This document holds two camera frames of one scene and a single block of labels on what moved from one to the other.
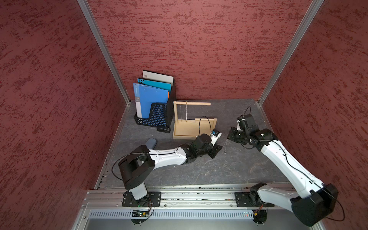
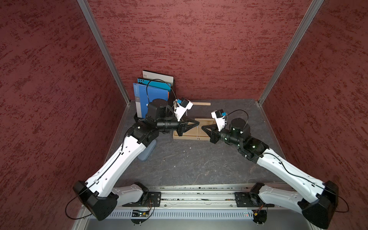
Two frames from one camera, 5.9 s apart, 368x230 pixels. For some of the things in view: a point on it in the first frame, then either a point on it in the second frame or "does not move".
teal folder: (160, 85) does not move
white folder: (151, 75) does not move
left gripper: (215, 150) → (183, 126)
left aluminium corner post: (92, 22) does not move
